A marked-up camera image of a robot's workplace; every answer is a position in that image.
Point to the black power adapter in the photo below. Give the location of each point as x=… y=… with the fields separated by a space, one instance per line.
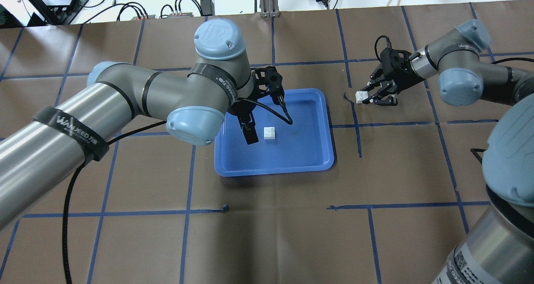
x=207 y=7

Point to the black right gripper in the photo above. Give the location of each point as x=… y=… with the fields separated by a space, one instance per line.
x=404 y=78

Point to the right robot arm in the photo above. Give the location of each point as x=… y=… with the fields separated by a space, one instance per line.
x=499 y=248

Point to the white block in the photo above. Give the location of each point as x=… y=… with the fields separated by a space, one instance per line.
x=361 y=96
x=269 y=133

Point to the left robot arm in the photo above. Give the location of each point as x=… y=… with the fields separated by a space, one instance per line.
x=60 y=139

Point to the blue plastic tray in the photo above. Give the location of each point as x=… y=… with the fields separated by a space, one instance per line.
x=304 y=146

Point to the black tripod stand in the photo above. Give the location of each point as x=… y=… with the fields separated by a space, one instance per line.
x=58 y=12

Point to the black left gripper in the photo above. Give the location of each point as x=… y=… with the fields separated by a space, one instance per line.
x=242 y=107

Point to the aluminium frame post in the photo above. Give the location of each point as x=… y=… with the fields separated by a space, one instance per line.
x=269 y=8

